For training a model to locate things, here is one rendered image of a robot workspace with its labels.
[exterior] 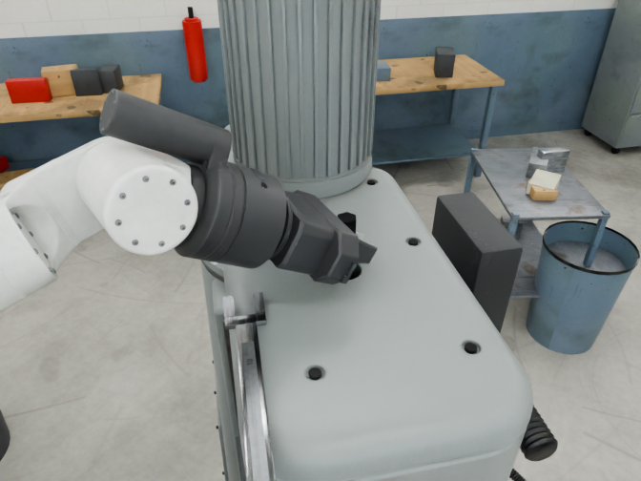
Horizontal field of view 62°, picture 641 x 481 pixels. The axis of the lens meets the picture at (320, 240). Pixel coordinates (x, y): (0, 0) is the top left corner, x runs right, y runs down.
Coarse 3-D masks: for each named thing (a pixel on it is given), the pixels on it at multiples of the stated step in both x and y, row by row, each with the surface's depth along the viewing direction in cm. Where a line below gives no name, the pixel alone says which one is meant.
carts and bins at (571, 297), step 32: (480, 160) 316; (512, 160) 316; (544, 160) 296; (512, 192) 285; (544, 192) 274; (576, 192) 285; (512, 224) 268; (576, 224) 300; (544, 256) 284; (576, 256) 292; (608, 256) 292; (512, 288) 300; (544, 288) 289; (576, 288) 272; (608, 288) 269; (544, 320) 297; (576, 320) 284; (576, 352) 299; (0, 416) 246; (0, 448) 245
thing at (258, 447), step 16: (224, 304) 52; (256, 304) 52; (224, 320) 50; (240, 320) 50; (256, 320) 50; (240, 336) 48; (256, 336) 48; (240, 352) 47; (256, 352) 47; (240, 368) 45; (256, 368) 45; (240, 384) 44; (256, 384) 44; (240, 400) 43; (256, 400) 42; (256, 416) 41; (256, 432) 40; (256, 448) 39; (256, 464) 38; (272, 464) 38; (256, 480) 37; (272, 480) 37
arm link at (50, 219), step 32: (64, 160) 41; (0, 192) 40; (32, 192) 40; (64, 192) 42; (0, 224) 35; (32, 224) 41; (64, 224) 43; (96, 224) 44; (0, 256) 35; (32, 256) 36; (64, 256) 42; (32, 288) 37
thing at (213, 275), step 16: (208, 272) 116; (208, 288) 119; (224, 288) 111; (208, 304) 120; (208, 320) 122; (224, 336) 110; (224, 352) 112; (224, 368) 115; (224, 384) 121; (224, 400) 124; (224, 416) 128; (224, 432) 133; (224, 448) 139; (224, 464) 148; (240, 480) 140
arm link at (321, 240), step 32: (256, 192) 44; (288, 192) 53; (256, 224) 44; (288, 224) 47; (320, 224) 48; (224, 256) 44; (256, 256) 45; (288, 256) 47; (320, 256) 49; (352, 256) 48
